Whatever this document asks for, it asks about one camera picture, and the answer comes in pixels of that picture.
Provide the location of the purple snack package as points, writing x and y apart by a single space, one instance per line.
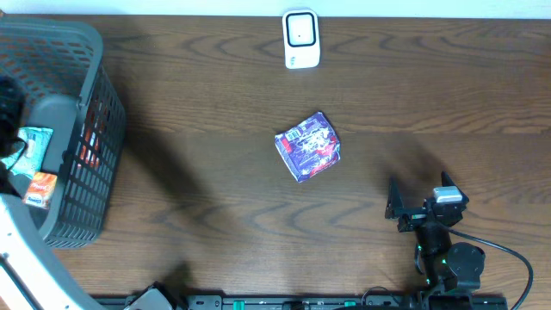
309 147

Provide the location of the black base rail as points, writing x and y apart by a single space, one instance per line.
374 300

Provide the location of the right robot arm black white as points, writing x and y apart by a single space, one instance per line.
452 270

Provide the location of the teal snack packet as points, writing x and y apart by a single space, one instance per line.
26 156

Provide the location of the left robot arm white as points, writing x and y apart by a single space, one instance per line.
32 277

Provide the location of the grey plastic mesh basket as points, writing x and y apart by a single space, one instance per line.
58 67

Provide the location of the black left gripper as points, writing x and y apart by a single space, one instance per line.
7 115

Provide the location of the small orange white packet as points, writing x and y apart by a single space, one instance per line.
40 190

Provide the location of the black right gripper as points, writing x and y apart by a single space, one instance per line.
395 204

